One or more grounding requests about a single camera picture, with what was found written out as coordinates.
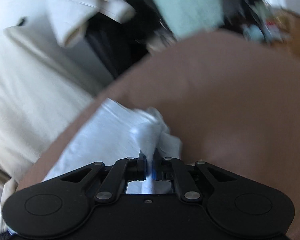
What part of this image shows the black hanging garment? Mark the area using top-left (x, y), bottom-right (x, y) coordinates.
top-left (84, 0), bottom-right (175, 80)

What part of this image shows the beige cloth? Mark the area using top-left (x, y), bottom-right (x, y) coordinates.
top-left (147, 27), bottom-right (178, 53)

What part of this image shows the light grey t-shirt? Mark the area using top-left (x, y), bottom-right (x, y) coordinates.
top-left (41, 99), bottom-right (183, 195)

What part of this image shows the white quilted jacket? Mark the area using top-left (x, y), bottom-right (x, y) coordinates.
top-left (46, 0), bottom-right (150, 48)

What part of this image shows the white cloth furniture cover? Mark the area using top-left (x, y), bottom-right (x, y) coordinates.
top-left (0, 17), bottom-right (115, 180)

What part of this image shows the mint green fluffy garment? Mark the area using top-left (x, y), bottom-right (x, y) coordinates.
top-left (150, 0), bottom-right (225, 37)

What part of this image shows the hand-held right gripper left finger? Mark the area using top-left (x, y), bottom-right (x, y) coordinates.
top-left (61, 151), bottom-right (147, 204)

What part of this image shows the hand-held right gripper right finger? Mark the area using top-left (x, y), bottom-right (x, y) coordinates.
top-left (150, 152), bottom-right (238, 203)

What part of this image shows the bed with brown sheet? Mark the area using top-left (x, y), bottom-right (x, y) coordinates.
top-left (15, 29), bottom-right (300, 240)

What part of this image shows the light teal bag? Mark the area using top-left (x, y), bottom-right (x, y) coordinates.
top-left (242, 24), bottom-right (265, 43)

